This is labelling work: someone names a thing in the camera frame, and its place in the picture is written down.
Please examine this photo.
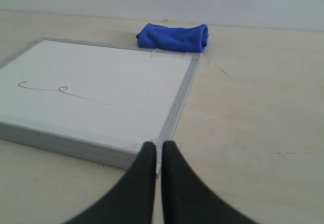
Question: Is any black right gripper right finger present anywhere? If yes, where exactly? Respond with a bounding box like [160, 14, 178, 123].
[161, 141, 256, 223]

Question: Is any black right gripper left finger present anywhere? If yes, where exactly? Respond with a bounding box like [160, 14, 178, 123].
[66, 142, 156, 223]

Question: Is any blue cloth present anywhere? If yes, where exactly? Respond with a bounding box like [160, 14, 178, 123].
[136, 23, 209, 53]

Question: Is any white whiteboard with aluminium frame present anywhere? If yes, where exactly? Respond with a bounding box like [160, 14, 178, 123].
[1, 37, 201, 169]

